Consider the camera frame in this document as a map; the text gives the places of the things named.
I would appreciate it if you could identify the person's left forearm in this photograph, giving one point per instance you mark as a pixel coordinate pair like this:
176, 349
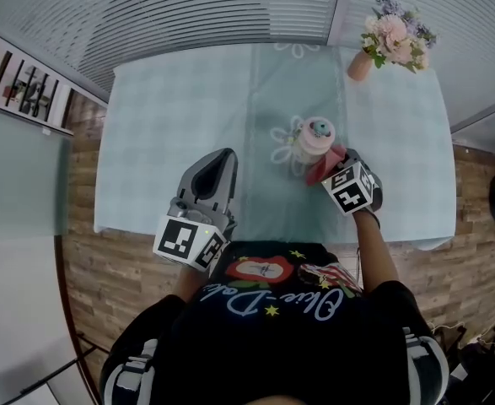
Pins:
190, 285

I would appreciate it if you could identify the sheer embroidered table runner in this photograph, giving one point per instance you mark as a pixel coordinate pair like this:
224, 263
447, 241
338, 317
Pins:
272, 91

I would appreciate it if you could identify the person's right forearm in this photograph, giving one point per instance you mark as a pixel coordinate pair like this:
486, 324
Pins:
373, 251

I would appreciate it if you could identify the pink vase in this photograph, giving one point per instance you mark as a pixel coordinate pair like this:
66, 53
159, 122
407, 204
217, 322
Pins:
360, 68

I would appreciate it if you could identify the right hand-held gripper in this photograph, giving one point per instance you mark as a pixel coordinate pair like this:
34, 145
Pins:
350, 192

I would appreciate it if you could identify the pastel artificial flower bouquet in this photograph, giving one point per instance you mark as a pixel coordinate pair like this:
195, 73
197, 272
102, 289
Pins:
399, 36

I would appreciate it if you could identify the black mesh chair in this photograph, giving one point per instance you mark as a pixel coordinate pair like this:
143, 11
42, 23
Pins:
487, 369

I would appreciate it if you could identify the person's black printed shirt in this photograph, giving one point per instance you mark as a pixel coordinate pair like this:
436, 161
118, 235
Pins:
281, 352

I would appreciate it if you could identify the black metal railing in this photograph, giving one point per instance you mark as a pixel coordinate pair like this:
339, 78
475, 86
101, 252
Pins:
32, 91

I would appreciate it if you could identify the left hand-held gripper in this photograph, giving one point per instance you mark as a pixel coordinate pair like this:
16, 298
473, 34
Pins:
184, 243

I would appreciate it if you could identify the pink cloth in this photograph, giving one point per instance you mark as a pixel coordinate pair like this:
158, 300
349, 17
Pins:
323, 167

